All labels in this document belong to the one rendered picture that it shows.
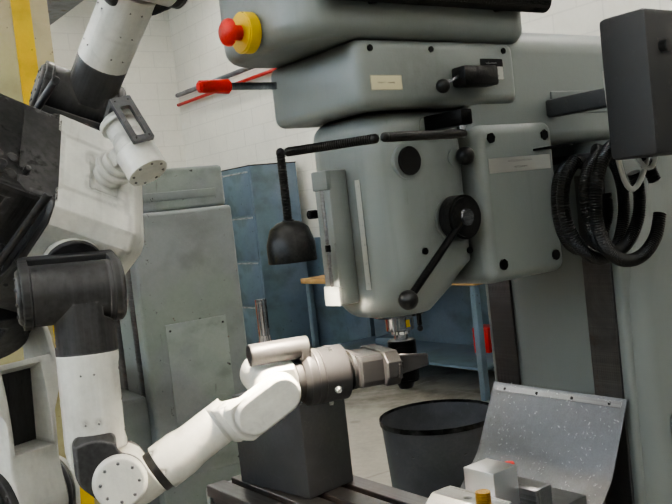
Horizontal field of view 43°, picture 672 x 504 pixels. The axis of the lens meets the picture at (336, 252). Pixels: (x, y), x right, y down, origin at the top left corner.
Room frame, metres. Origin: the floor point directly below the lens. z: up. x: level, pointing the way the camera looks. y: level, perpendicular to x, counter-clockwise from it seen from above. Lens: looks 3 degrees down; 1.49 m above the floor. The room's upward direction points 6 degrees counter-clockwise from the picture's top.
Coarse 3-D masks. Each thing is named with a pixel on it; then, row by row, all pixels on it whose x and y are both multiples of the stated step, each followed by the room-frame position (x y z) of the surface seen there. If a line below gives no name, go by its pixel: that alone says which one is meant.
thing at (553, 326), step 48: (576, 144) 1.59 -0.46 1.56; (576, 192) 1.54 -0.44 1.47; (528, 288) 1.66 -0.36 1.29; (576, 288) 1.57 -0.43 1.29; (624, 288) 1.49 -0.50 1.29; (528, 336) 1.67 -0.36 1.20; (576, 336) 1.57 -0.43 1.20; (624, 336) 1.49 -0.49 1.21; (528, 384) 1.68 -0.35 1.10; (576, 384) 1.58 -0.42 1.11; (624, 384) 1.50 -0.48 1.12; (624, 432) 1.50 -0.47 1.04; (624, 480) 1.51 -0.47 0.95
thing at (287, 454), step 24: (312, 408) 1.64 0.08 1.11; (336, 408) 1.68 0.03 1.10; (288, 432) 1.65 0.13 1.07; (312, 432) 1.64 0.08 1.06; (336, 432) 1.68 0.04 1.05; (240, 456) 1.77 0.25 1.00; (264, 456) 1.71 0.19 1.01; (288, 456) 1.66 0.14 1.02; (312, 456) 1.63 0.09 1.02; (336, 456) 1.67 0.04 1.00; (264, 480) 1.72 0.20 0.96; (288, 480) 1.66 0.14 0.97; (312, 480) 1.63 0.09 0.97; (336, 480) 1.67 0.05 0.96
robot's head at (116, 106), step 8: (128, 96) 1.37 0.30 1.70; (112, 104) 1.35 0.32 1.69; (120, 104) 1.35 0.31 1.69; (128, 104) 1.36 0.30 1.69; (112, 112) 1.37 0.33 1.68; (120, 112) 1.34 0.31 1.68; (136, 112) 1.36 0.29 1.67; (104, 120) 1.36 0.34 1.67; (120, 120) 1.34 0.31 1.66; (144, 120) 1.35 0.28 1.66; (128, 128) 1.33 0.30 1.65; (144, 128) 1.34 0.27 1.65; (136, 136) 1.33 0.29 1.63; (144, 136) 1.34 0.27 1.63; (152, 136) 1.34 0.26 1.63
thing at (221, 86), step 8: (200, 80) 1.33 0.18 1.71; (208, 80) 1.33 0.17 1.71; (216, 80) 1.34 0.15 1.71; (224, 80) 1.35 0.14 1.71; (200, 88) 1.32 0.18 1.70; (208, 88) 1.33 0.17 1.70; (216, 88) 1.34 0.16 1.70; (224, 88) 1.34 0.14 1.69; (232, 88) 1.36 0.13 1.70; (240, 88) 1.37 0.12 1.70; (248, 88) 1.38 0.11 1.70; (256, 88) 1.39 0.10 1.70; (264, 88) 1.39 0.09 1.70; (272, 88) 1.40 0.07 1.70
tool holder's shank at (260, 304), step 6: (258, 300) 1.76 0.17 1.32; (264, 300) 1.77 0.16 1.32; (258, 306) 1.77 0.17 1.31; (264, 306) 1.77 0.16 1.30; (258, 312) 1.77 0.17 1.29; (264, 312) 1.77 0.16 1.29; (258, 318) 1.77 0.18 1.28; (264, 318) 1.77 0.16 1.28; (258, 324) 1.77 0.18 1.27; (264, 324) 1.76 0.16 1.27; (258, 330) 1.77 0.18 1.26; (264, 330) 1.76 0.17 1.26; (264, 336) 1.76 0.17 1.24; (270, 336) 1.77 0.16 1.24
